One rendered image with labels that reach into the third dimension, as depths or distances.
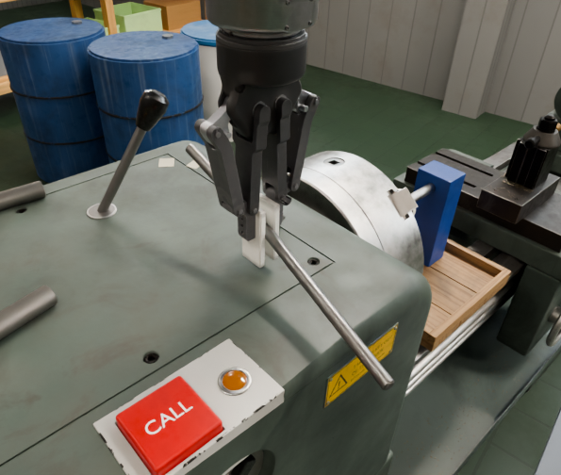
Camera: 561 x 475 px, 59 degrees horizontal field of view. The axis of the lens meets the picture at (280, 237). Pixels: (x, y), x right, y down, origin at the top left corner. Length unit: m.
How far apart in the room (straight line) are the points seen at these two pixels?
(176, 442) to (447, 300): 0.81
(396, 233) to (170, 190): 0.33
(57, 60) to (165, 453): 2.76
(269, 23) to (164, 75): 2.26
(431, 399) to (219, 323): 0.96
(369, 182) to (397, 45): 4.18
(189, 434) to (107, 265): 0.24
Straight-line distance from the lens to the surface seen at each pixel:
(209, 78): 3.56
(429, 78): 4.84
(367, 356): 0.43
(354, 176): 0.77
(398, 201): 0.79
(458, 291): 1.15
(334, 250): 0.58
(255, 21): 0.39
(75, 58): 3.05
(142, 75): 2.63
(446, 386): 1.41
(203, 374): 0.45
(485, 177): 1.43
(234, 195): 0.45
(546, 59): 4.51
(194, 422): 0.41
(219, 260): 0.56
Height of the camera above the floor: 1.61
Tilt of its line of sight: 36 degrees down
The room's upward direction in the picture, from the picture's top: 2 degrees clockwise
